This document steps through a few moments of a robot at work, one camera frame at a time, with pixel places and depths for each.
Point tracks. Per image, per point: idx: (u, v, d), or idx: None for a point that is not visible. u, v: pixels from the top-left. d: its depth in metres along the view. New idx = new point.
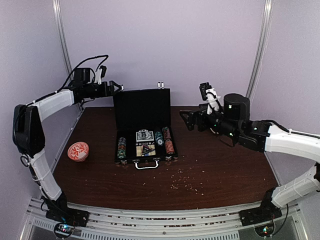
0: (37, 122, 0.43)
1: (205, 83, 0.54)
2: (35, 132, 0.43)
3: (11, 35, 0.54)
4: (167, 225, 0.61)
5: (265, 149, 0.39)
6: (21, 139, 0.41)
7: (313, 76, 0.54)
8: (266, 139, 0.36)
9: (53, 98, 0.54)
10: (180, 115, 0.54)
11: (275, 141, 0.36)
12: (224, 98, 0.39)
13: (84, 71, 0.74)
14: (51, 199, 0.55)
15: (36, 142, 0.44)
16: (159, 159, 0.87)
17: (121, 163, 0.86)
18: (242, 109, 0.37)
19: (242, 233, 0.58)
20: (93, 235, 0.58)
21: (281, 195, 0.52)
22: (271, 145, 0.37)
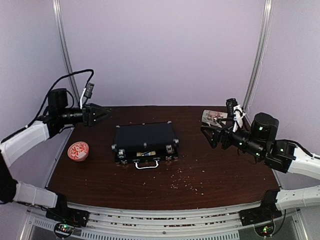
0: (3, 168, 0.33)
1: (232, 100, 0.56)
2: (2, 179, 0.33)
3: (10, 36, 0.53)
4: (167, 225, 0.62)
5: (288, 170, 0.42)
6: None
7: (313, 76, 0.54)
8: (292, 163, 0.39)
9: (23, 135, 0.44)
10: (202, 132, 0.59)
11: (297, 164, 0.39)
12: (256, 120, 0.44)
13: (58, 92, 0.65)
14: (51, 206, 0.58)
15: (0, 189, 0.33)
16: (159, 158, 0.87)
17: (121, 163, 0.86)
18: (272, 130, 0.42)
19: (242, 233, 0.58)
20: (93, 235, 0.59)
21: (289, 200, 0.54)
22: (293, 167, 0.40)
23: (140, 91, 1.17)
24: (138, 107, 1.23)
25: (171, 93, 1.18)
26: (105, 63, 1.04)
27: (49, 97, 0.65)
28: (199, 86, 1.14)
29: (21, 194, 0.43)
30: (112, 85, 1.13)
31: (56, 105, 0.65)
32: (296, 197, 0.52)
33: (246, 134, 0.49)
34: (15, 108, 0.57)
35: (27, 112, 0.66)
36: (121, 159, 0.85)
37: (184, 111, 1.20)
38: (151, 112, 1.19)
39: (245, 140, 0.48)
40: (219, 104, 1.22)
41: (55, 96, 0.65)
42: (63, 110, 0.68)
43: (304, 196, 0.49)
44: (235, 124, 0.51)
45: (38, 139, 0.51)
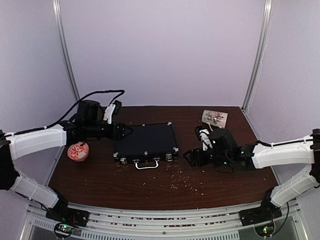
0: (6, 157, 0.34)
1: (198, 126, 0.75)
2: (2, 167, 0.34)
3: (10, 37, 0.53)
4: (166, 225, 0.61)
5: (255, 167, 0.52)
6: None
7: (313, 76, 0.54)
8: (253, 158, 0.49)
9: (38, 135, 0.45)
10: (184, 157, 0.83)
11: (258, 158, 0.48)
12: (210, 137, 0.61)
13: (88, 104, 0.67)
14: (48, 207, 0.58)
15: (6, 180, 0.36)
16: (159, 159, 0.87)
17: (121, 163, 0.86)
18: (224, 140, 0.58)
19: (242, 233, 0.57)
20: (93, 235, 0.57)
21: (282, 192, 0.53)
22: (258, 161, 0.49)
23: (140, 91, 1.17)
24: (138, 107, 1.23)
25: (171, 93, 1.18)
26: (105, 63, 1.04)
27: (81, 105, 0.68)
28: (199, 87, 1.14)
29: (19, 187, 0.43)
30: (112, 85, 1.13)
31: (83, 115, 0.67)
32: (286, 187, 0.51)
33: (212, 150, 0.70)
34: (15, 109, 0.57)
35: (27, 112, 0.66)
36: (121, 159, 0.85)
37: (184, 111, 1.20)
38: (151, 112, 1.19)
39: (213, 155, 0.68)
40: (219, 104, 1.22)
41: (87, 107, 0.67)
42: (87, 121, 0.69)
43: (292, 184, 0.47)
44: (204, 144, 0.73)
45: (52, 144, 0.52)
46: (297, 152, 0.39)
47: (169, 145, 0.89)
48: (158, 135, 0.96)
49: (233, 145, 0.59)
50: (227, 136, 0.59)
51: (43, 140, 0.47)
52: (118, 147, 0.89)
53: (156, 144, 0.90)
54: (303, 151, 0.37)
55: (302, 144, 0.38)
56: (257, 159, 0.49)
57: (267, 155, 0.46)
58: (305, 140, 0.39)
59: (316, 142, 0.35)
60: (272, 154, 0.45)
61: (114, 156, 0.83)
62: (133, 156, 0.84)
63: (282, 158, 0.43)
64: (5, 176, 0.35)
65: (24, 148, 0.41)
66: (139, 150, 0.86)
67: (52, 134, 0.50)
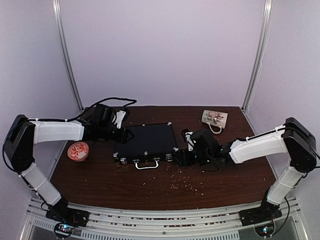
0: (27, 142, 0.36)
1: (185, 130, 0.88)
2: (22, 151, 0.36)
3: (10, 36, 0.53)
4: (167, 225, 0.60)
5: (236, 160, 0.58)
6: (9, 151, 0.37)
7: (313, 76, 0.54)
8: (232, 153, 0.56)
9: (59, 125, 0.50)
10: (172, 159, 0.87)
11: (236, 152, 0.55)
12: (191, 137, 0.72)
13: (105, 108, 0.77)
14: (49, 204, 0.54)
15: (23, 161, 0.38)
16: (159, 159, 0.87)
17: (121, 163, 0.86)
18: (203, 139, 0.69)
19: (242, 233, 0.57)
20: (93, 235, 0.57)
21: (275, 190, 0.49)
22: (237, 155, 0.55)
23: (140, 91, 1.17)
24: (138, 107, 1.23)
25: (170, 93, 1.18)
26: (105, 63, 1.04)
27: (97, 107, 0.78)
28: (199, 87, 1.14)
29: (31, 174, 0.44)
30: (112, 85, 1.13)
31: (98, 116, 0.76)
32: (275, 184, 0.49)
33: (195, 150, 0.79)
34: (15, 109, 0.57)
35: (27, 112, 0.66)
36: (121, 159, 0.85)
37: (184, 111, 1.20)
38: (151, 112, 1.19)
39: (197, 154, 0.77)
40: (219, 104, 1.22)
41: (103, 109, 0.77)
42: (102, 122, 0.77)
43: (280, 180, 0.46)
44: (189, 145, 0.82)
45: (70, 136, 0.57)
46: (267, 142, 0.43)
47: (169, 145, 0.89)
48: (158, 135, 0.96)
49: (213, 143, 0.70)
50: (206, 135, 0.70)
51: (63, 131, 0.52)
52: (118, 147, 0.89)
53: (156, 143, 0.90)
54: (274, 140, 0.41)
55: (273, 134, 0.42)
56: (235, 153, 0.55)
57: (243, 148, 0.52)
58: (276, 130, 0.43)
59: (287, 130, 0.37)
60: (246, 146, 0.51)
61: (114, 156, 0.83)
62: (132, 156, 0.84)
63: (255, 150, 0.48)
64: (24, 157, 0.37)
65: (46, 134, 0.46)
66: (139, 150, 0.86)
67: (72, 127, 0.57)
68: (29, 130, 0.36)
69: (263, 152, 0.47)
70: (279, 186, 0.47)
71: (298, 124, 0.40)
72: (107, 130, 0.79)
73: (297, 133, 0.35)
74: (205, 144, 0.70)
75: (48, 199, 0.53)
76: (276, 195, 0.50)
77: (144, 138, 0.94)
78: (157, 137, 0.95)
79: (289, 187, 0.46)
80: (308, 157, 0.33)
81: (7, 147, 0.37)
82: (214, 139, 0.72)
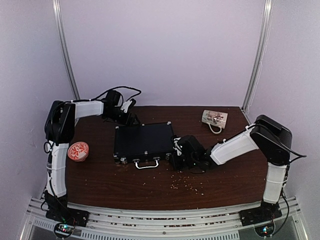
0: (70, 119, 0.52)
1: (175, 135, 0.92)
2: (67, 126, 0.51)
3: (10, 36, 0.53)
4: (167, 225, 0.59)
5: (218, 162, 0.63)
6: (54, 129, 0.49)
7: (313, 77, 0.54)
8: (213, 155, 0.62)
9: (86, 104, 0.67)
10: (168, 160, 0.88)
11: (216, 154, 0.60)
12: (178, 141, 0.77)
13: (116, 92, 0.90)
14: (55, 196, 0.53)
15: (68, 135, 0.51)
16: (159, 158, 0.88)
17: (121, 163, 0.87)
18: (189, 143, 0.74)
19: (242, 233, 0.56)
20: (93, 235, 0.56)
21: (266, 189, 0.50)
22: (218, 157, 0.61)
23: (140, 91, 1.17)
24: (138, 107, 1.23)
25: (171, 93, 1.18)
26: (105, 63, 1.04)
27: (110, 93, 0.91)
28: (199, 87, 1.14)
29: (62, 151, 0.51)
30: (112, 85, 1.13)
31: (111, 98, 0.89)
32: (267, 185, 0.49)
33: (182, 155, 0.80)
34: (15, 109, 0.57)
35: (27, 112, 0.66)
36: (121, 159, 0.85)
37: (184, 111, 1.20)
38: (151, 112, 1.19)
39: (185, 158, 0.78)
40: (219, 104, 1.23)
41: (115, 94, 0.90)
42: (115, 105, 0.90)
43: (270, 178, 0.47)
44: (177, 150, 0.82)
45: (95, 112, 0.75)
46: (238, 142, 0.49)
47: (169, 144, 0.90)
48: (158, 134, 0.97)
49: (198, 148, 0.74)
50: (191, 140, 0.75)
51: (90, 108, 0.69)
52: (118, 146, 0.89)
53: (156, 143, 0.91)
54: (245, 139, 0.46)
55: (244, 133, 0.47)
56: (216, 155, 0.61)
57: (220, 150, 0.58)
58: (247, 129, 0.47)
59: (255, 127, 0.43)
60: (224, 148, 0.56)
61: (114, 156, 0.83)
62: (132, 156, 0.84)
63: (231, 151, 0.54)
64: (67, 133, 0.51)
65: (79, 111, 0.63)
66: (140, 150, 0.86)
67: (96, 104, 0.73)
68: (71, 109, 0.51)
69: (238, 150, 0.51)
70: (270, 185, 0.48)
71: (268, 121, 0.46)
72: (115, 112, 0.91)
73: (263, 129, 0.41)
74: (190, 149, 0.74)
75: (55, 190, 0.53)
76: (271, 194, 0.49)
77: (144, 137, 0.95)
78: (157, 136, 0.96)
79: (278, 182, 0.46)
80: (280, 149, 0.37)
81: (51, 127, 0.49)
82: (199, 144, 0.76)
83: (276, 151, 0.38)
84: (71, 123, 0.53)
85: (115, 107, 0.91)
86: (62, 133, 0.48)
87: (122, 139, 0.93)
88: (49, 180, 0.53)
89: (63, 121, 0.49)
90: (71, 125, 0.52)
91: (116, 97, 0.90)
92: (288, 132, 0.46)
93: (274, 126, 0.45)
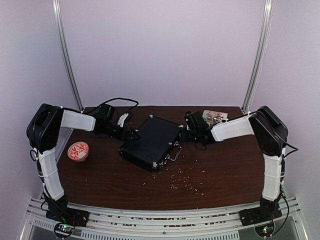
0: (55, 123, 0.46)
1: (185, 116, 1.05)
2: (50, 131, 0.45)
3: (10, 36, 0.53)
4: (167, 225, 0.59)
5: (216, 138, 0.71)
6: (36, 134, 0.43)
7: (312, 77, 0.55)
8: (213, 131, 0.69)
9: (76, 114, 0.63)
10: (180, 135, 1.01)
11: (216, 131, 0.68)
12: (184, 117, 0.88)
13: (109, 107, 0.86)
14: (52, 199, 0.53)
15: (49, 140, 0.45)
16: (178, 141, 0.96)
17: (160, 168, 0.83)
18: (194, 118, 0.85)
19: (242, 233, 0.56)
20: (93, 235, 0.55)
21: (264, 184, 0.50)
22: (217, 134, 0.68)
23: (140, 91, 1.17)
24: (138, 107, 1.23)
25: (170, 93, 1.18)
26: (105, 63, 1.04)
27: (103, 106, 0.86)
28: (199, 87, 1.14)
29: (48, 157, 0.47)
30: (112, 85, 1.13)
31: (104, 113, 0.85)
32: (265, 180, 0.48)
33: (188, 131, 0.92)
34: (15, 109, 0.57)
35: (27, 112, 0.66)
36: (159, 164, 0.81)
37: (184, 111, 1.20)
38: (151, 112, 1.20)
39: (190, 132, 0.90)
40: (219, 104, 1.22)
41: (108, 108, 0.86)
42: (108, 120, 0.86)
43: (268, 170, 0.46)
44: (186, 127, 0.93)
45: (84, 120, 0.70)
46: (238, 124, 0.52)
47: (175, 127, 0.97)
48: (157, 127, 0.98)
49: (201, 124, 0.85)
50: (196, 116, 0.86)
51: (79, 120, 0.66)
52: (146, 154, 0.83)
53: (164, 133, 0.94)
54: (244, 122, 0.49)
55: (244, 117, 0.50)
56: (216, 131, 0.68)
57: (221, 128, 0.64)
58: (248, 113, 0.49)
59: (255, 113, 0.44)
60: (224, 127, 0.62)
61: (154, 167, 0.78)
62: (164, 154, 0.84)
63: (229, 130, 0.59)
64: (49, 138, 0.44)
65: (68, 122, 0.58)
66: (164, 146, 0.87)
67: (85, 118, 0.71)
68: (57, 113, 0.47)
69: (235, 131, 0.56)
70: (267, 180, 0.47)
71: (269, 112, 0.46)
72: (109, 128, 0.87)
73: (260, 118, 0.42)
74: (194, 123, 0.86)
75: (52, 194, 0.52)
76: (269, 190, 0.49)
77: (151, 136, 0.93)
78: (156, 130, 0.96)
79: (274, 177, 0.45)
80: (272, 139, 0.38)
81: (33, 131, 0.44)
82: (203, 121, 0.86)
83: (269, 141, 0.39)
84: (55, 127, 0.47)
85: (109, 122, 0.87)
86: (42, 138, 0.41)
87: (140, 146, 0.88)
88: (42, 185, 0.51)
89: (47, 125, 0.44)
90: (54, 131, 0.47)
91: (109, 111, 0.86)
92: (284, 128, 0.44)
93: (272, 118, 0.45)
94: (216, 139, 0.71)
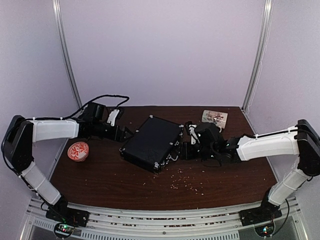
0: (30, 138, 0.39)
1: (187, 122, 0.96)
2: (25, 148, 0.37)
3: (10, 36, 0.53)
4: (167, 225, 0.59)
5: (241, 158, 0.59)
6: (8, 153, 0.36)
7: (312, 77, 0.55)
8: (239, 150, 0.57)
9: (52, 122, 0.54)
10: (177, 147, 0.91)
11: (244, 150, 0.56)
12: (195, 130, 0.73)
13: (96, 107, 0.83)
14: (49, 204, 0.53)
15: (23, 159, 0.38)
16: (179, 141, 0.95)
17: (161, 170, 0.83)
18: (210, 132, 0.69)
19: (242, 233, 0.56)
20: (93, 235, 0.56)
21: (276, 191, 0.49)
22: (244, 153, 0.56)
23: (140, 91, 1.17)
24: (138, 107, 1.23)
25: (170, 93, 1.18)
26: (105, 63, 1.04)
27: (90, 106, 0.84)
28: (199, 87, 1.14)
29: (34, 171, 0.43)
30: (112, 85, 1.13)
31: (91, 115, 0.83)
32: (278, 187, 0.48)
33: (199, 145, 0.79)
34: (15, 109, 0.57)
35: (27, 112, 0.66)
36: (161, 166, 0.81)
37: (184, 111, 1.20)
38: (151, 112, 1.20)
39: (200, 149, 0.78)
40: (219, 104, 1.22)
41: (94, 108, 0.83)
42: (96, 120, 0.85)
43: (285, 181, 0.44)
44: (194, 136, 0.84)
45: (66, 128, 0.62)
46: (278, 142, 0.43)
47: (175, 127, 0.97)
48: (155, 127, 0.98)
49: (218, 139, 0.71)
50: (212, 129, 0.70)
51: (58, 128, 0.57)
52: (147, 155, 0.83)
53: (163, 132, 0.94)
54: (287, 141, 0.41)
55: (287, 135, 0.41)
56: (243, 151, 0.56)
57: (252, 146, 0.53)
58: (289, 131, 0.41)
59: (301, 132, 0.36)
60: (258, 145, 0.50)
61: (156, 168, 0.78)
62: (166, 154, 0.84)
63: (264, 150, 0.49)
64: (23, 155, 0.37)
65: (43, 133, 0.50)
66: (165, 146, 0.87)
67: (66, 125, 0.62)
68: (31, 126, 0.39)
69: (272, 151, 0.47)
70: (281, 188, 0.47)
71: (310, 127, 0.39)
72: (99, 128, 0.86)
73: (310, 136, 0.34)
74: (211, 138, 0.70)
75: (48, 200, 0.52)
76: (279, 196, 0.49)
77: (149, 136, 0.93)
78: (155, 130, 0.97)
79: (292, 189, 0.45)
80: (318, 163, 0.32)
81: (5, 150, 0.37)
82: (219, 134, 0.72)
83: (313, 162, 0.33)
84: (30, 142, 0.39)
85: (98, 123, 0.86)
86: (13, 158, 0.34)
87: (137, 145, 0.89)
88: (37, 192, 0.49)
89: (15, 141, 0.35)
90: (31, 146, 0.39)
91: (96, 112, 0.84)
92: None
93: (312, 131, 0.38)
94: (242, 158, 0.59)
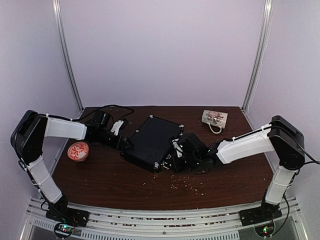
0: (42, 131, 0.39)
1: (180, 128, 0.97)
2: (35, 140, 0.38)
3: (10, 37, 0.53)
4: (167, 225, 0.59)
5: (223, 161, 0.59)
6: (18, 144, 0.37)
7: (312, 77, 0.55)
8: (218, 154, 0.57)
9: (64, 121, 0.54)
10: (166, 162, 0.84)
11: (223, 153, 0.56)
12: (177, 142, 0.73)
13: (104, 115, 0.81)
14: (50, 202, 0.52)
15: (33, 151, 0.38)
16: None
17: (160, 171, 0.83)
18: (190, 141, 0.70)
19: (242, 233, 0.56)
20: (93, 235, 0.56)
21: (269, 192, 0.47)
22: (224, 157, 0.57)
23: (139, 91, 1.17)
24: (138, 107, 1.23)
25: (170, 93, 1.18)
26: (105, 63, 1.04)
27: (97, 112, 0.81)
28: (199, 87, 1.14)
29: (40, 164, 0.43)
30: (112, 85, 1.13)
31: (98, 121, 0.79)
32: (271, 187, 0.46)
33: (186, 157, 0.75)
34: (15, 109, 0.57)
35: None
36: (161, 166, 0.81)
37: (184, 111, 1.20)
38: (151, 112, 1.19)
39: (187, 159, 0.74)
40: (219, 104, 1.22)
41: (102, 115, 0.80)
42: (102, 127, 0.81)
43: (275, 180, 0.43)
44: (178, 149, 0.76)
45: (75, 130, 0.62)
46: (252, 142, 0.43)
47: (175, 127, 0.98)
48: (156, 128, 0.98)
49: (199, 146, 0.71)
50: (191, 138, 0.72)
51: (69, 128, 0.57)
52: (147, 155, 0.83)
53: (163, 132, 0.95)
54: (261, 140, 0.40)
55: (261, 133, 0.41)
56: (223, 154, 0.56)
57: (229, 149, 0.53)
58: (263, 129, 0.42)
59: (273, 129, 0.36)
60: (234, 147, 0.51)
61: (156, 168, 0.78)
62: (165, 154, 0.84)
63: (240, 151, 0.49)
64: (34, 147, 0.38)
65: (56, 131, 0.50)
66: (165, 146, 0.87)
67: (76, 126, 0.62)
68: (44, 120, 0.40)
69: (249, 151, 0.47)
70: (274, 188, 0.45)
71: (285, 122, 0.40)
72: (103, 135, 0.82)
73: (283, 131, 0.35)
74: (191, 147, 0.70)
75: (49, 198, 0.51)
76: (275, 196, 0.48)
77: (150, 137, 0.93)
78: (156, 130, 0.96)
79: (285, 186, 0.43)
80: (297, 155, 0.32)
81: (15, 141, 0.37)
82: (200, 142, 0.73)
83: (291, 155, 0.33)
84: (41, 136, 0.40)
85: (104, 130, 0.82)
86: (24, 148, 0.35)
87: (138, 146, 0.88)
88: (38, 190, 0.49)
89: (29, 132, 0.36)
90: (40, 139, 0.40)
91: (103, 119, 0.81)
92: (300, 135, 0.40)
93: (289, 127, 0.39)
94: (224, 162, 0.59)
